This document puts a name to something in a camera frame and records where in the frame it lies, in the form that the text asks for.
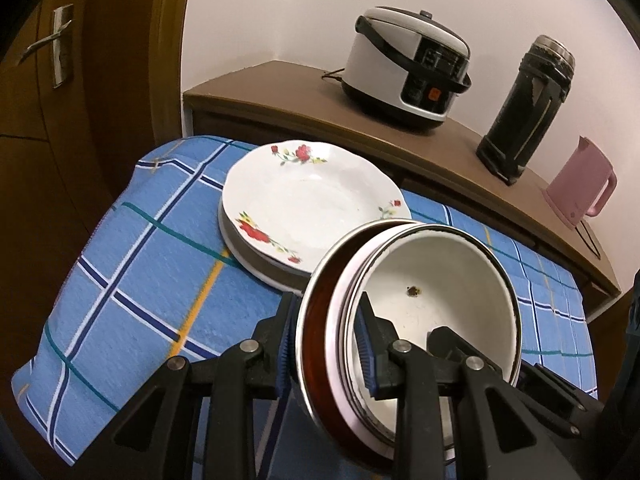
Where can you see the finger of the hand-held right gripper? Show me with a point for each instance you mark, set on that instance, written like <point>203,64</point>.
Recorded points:
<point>555,392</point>
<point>445,339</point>

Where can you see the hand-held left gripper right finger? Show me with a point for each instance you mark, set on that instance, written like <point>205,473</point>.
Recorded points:
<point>367,355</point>

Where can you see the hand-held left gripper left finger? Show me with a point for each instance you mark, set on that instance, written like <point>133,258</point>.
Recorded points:
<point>267,340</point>

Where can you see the pink plastic bowl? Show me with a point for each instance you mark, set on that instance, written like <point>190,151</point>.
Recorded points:
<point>336,340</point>

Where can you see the stainless steel bowl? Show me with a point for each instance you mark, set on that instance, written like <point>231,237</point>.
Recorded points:
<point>312,360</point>

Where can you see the white enamel bowl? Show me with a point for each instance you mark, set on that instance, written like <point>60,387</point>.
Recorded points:
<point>440,280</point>

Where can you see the plain white round plate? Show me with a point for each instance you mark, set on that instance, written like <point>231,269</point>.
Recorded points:
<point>250,262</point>

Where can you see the red flower white plate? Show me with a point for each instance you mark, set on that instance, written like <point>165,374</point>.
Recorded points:
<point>310,195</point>

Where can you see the blue plaid tablecloth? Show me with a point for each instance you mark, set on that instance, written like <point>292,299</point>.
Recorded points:
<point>150,260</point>

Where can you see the pink electric kettle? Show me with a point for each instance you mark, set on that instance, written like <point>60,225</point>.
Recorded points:
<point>580,185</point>

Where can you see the black thermos flask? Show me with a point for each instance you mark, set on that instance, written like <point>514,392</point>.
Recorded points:
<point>525,115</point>

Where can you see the brown wooden door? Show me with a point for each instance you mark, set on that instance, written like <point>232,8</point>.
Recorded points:
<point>60,210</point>

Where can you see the brown wooden cabinet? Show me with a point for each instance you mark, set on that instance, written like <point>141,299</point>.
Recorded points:
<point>300,95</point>

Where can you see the white electric rice cooker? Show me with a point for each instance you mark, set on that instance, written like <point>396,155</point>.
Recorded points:
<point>390,65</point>

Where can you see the wooden door frame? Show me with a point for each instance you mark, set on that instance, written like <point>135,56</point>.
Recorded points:
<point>167,50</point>

